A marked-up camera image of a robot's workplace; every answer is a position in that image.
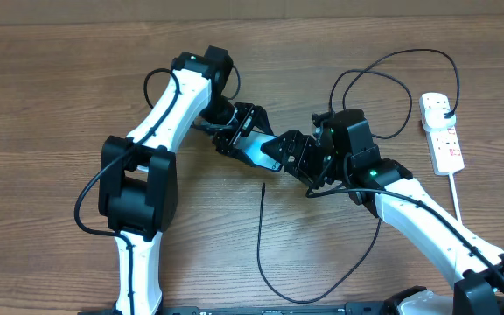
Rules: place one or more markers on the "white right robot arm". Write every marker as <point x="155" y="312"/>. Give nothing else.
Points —
<point x="342" y="149"/>

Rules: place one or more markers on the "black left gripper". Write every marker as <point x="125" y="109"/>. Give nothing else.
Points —
<point x="250" y="114"/>

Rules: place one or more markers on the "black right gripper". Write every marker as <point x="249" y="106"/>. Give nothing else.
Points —
<point x="306" y="144"/>

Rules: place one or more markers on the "white charger plug adapter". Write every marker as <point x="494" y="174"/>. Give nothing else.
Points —
<point x="436" y="119"/>

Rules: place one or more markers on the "cardboard wall panel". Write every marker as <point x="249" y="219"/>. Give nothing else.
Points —
<point x="54" y="12"/>

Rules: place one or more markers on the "Samsung Galaxy smartphone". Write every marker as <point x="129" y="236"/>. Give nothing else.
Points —
<point x="251" y="147"/>

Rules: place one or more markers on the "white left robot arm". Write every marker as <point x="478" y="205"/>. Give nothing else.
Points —
<point x="138" y="191"/>

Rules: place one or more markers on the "white power strip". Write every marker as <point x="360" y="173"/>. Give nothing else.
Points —
<point x="444" y="146"/>

